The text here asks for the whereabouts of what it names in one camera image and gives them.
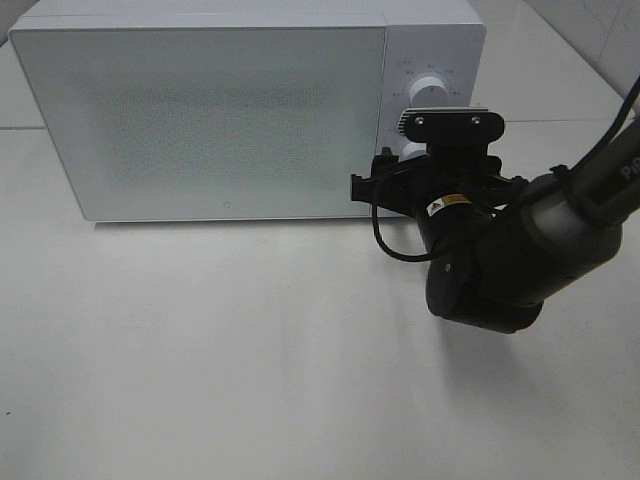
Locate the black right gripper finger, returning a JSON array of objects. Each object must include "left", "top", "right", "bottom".
[
  {"left": 350, "top": 174, "right": 376, "bottom": 205},
  {"left": 371, "top": 147, "right": 399, "bottom": 175}
]

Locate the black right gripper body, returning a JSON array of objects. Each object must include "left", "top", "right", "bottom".
[{"left": 370, "top": 160, "right": 525, "bottom": 217}]

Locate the white microwave knob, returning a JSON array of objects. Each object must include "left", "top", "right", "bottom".
[
  {"left": 400, "top": 142, "right": 427, "bottom": 161},
  {"left": 408, "top": 74, "right": 450, "bottom": 108}
]

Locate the white microwave door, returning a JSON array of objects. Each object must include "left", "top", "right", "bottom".
[{"left": 12, "top": 28, "right": 385, "bottom": 222}]

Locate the white microwave oven body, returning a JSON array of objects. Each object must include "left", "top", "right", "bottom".
[{"left": 8, "top": 0, "right": 487, "bottom": 225}]

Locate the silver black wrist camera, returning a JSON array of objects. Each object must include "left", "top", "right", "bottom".
[{"left": 397, "top": 107, "right": 506, "bottom": 175}]

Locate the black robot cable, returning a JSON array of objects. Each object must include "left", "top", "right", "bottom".
[{"left": 371, "top": 74, "right": 640, "bottom": 263}]

